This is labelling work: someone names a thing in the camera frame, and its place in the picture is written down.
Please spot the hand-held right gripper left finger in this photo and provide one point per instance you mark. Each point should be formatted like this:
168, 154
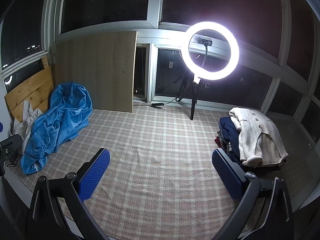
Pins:
95, 175

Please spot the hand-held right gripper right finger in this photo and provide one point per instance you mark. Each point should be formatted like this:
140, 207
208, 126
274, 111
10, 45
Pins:
227, 175

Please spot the blue striped garment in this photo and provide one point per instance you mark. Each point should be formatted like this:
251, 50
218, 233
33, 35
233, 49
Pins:
62, 115

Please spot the red folded garment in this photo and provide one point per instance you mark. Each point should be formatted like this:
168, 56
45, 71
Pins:
218, 142

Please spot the navy folded garment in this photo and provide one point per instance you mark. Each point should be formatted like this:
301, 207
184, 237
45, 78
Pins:
230, 132

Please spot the cream knit cardigan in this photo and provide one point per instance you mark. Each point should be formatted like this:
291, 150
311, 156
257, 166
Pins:
257, 135

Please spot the white crumpled cloth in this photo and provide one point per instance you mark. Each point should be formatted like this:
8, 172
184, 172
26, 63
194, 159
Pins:
30, 120

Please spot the light wood panel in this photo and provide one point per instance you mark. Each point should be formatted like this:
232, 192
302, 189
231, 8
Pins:
100, 72

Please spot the pine plank board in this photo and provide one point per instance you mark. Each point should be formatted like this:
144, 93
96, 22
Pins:
30, 90

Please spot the gooseneck phone holder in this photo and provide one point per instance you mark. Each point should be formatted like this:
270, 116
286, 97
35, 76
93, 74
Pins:
205, 39

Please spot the white window frame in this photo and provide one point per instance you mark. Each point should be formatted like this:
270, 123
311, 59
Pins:
153, 5

